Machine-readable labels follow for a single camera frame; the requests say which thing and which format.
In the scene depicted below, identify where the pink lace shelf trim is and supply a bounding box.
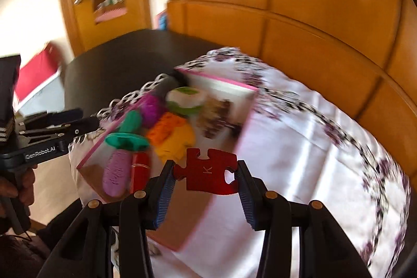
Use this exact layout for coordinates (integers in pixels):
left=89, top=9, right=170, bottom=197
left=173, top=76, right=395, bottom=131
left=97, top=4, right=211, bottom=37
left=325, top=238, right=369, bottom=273
left=94, top=8, right=126, bottom=24

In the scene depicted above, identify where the red toy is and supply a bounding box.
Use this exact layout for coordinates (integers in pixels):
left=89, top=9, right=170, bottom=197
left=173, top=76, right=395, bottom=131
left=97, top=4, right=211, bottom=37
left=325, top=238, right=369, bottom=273
left=130, top=151, right=151, bottom=194

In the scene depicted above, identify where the yellow toy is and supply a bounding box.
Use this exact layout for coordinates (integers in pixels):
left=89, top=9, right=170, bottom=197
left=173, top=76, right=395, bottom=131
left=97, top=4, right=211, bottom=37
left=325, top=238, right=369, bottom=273
left=156, top=123, right=196, bottom=164

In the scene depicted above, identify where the white floral embroidered tablecloth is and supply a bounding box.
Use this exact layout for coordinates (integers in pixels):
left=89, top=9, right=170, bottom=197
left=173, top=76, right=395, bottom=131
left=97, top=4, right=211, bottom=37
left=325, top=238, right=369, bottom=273
left=70, top=47, right=411, bottom=278

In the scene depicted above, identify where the red box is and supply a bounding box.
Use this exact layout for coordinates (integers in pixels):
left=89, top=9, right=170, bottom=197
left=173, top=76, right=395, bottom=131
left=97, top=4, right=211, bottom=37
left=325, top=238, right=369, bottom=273
left=15, top=44, right=62, bottom=103

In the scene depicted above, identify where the lilac glitter oval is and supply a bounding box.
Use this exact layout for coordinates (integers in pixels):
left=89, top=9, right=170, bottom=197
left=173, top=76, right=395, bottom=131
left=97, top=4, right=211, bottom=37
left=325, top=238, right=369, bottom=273
left=102, top=149, right=136, bottom=198

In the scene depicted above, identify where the person's left hand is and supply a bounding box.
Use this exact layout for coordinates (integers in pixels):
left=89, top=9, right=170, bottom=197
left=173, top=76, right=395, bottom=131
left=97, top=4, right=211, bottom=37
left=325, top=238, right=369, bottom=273
left=0, top=167, right=36, bottom=210

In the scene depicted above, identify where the person's dark clothing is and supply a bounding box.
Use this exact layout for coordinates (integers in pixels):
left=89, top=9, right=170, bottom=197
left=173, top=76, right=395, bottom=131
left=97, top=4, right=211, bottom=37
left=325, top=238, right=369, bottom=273
left=0, top=200, right=85, bottom=278

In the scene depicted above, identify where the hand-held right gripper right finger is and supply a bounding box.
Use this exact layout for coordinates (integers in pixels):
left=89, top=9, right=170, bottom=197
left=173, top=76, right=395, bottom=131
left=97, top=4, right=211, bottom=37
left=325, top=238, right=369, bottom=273
left=236, top=160, right=372, bottom=278

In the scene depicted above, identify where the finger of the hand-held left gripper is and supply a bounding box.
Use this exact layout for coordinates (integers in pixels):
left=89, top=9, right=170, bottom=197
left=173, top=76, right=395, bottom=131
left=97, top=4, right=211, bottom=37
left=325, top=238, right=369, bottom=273
left=20, top=118, right=100, bottom=148
left=24, top=108, right=83, bottom=129

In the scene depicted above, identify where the grey bottle with black cap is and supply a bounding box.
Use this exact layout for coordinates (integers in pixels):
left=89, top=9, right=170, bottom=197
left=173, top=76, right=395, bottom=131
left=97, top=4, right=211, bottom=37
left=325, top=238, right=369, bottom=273
left=153, top=71, right=190, bottom=99

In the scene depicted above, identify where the pink shallow box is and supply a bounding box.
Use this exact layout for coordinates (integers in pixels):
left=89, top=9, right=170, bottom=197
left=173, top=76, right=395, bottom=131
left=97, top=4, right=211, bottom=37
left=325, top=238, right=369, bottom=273
left=76, top=67, right=259, bottom=252

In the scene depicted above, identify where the orange knobby toy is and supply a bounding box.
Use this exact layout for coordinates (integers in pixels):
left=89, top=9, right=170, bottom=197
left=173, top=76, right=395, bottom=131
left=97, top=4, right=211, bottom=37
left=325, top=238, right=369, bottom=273
left=146, top=112, right=187, bottom=146

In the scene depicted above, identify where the row of small bottles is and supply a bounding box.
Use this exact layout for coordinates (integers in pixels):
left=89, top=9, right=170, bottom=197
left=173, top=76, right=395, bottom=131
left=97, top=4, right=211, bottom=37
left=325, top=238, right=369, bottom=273
left=96, top=0, right=124, bottom=11

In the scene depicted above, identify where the wooden wardrobe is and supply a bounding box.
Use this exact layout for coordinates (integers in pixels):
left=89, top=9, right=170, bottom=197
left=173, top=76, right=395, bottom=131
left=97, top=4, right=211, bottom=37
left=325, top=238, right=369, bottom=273
left=166, top=0, right=417, bottom=148

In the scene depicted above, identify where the green and white container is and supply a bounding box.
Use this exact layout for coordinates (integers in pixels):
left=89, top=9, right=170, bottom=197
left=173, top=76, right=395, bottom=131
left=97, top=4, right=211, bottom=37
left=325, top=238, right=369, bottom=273
left=166, top=87, right=207, bottom=117

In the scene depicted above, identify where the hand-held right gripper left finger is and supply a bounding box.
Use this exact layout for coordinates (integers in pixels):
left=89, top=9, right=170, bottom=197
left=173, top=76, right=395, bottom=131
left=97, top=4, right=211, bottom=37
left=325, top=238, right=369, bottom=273
left=37, top=160, right=175, bottom=278

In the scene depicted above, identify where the red puzzle piece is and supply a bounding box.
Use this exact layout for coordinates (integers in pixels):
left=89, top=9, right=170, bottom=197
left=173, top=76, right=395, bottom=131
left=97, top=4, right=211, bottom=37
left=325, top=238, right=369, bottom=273
left=173, top=148, right=240, bottom=195

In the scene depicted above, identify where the teal plastic holder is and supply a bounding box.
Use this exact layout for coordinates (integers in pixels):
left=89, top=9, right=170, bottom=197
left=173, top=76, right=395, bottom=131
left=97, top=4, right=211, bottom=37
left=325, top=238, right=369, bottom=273
left=104, top=110, right=151, bottom=152

